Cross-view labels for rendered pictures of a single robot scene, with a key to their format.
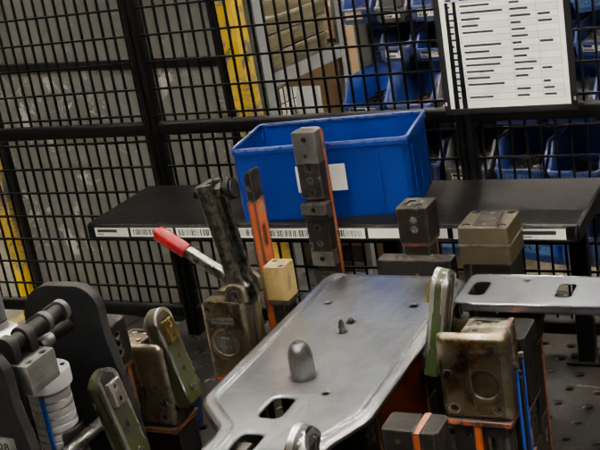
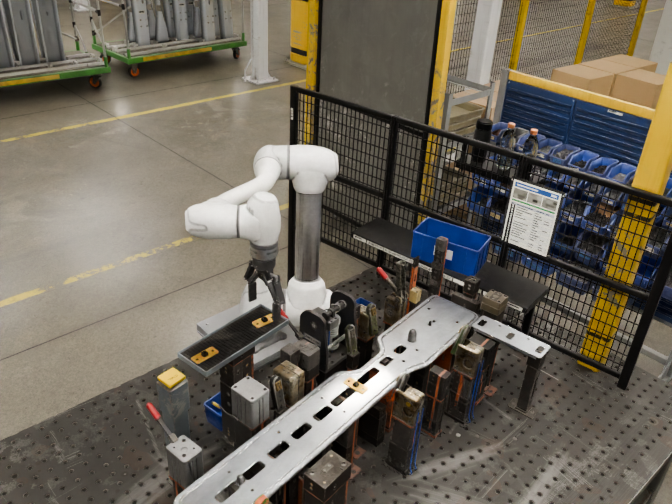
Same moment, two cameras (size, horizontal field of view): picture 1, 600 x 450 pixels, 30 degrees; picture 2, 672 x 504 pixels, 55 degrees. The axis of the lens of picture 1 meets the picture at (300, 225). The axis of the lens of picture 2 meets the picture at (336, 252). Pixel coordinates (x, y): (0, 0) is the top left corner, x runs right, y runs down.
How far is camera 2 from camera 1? 1.11 m
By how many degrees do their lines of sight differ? 15
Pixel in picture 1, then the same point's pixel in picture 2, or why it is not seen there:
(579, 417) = (507, 368)
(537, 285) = (502, 329)
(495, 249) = (494, 309)
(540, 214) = (516, 297)
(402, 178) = (472, 264)
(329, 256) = (436, 283)
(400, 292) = (455, 313)
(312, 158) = (441, 249)
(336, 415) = (417, 360)
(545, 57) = (541, 237)
